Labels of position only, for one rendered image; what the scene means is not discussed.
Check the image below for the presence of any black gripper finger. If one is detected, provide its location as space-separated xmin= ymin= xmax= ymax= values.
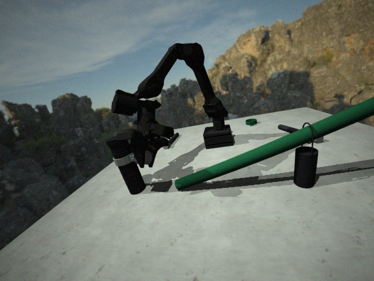
xmin=127 ymin=142 xmax=149 ymax=168
xmin=145 ymin=145 xmax=163 ymax=168

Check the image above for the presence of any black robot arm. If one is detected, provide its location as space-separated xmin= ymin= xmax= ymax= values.
xmin=111 ymin=43 xmax=228 ymax=140

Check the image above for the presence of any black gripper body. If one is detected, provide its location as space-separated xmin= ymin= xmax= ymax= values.
xmin=116 ymin=115 xmax=169 ymax=147

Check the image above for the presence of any green pipe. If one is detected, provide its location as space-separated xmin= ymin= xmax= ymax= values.
xmin=174 ymin=97 xmax=374 ymax=190

